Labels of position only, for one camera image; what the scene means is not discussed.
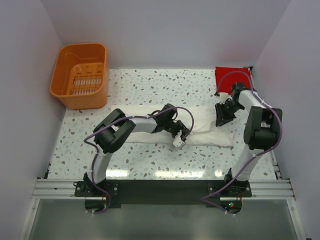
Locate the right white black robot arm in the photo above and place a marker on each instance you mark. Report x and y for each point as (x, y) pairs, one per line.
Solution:
(262, 133)

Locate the white t shirt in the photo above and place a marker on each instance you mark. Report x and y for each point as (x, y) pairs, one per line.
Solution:
(204, 132)

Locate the orange plastic basket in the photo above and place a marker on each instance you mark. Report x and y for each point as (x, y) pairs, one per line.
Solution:
(80, 76)

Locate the red folded t shirt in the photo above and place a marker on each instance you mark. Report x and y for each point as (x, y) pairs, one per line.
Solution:
(226, 77)

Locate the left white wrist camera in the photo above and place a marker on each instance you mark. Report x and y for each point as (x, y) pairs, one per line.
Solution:
(178, 142)

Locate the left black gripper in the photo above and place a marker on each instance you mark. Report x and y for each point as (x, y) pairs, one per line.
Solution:
(184, 130)

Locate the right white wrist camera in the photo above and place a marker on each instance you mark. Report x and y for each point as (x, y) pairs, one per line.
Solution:
(222, 96)

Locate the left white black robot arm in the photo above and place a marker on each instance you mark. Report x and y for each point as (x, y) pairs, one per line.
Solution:
(110, 134)

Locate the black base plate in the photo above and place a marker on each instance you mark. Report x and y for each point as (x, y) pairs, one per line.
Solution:
(113, 194)

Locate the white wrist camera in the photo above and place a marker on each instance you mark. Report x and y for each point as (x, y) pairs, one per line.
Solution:
(178, 142)
(222, 96)

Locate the aluminium rail frame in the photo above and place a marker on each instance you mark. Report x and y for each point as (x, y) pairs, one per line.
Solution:
(167, 207)

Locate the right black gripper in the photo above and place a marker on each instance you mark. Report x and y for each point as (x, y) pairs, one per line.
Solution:
(222, 118)

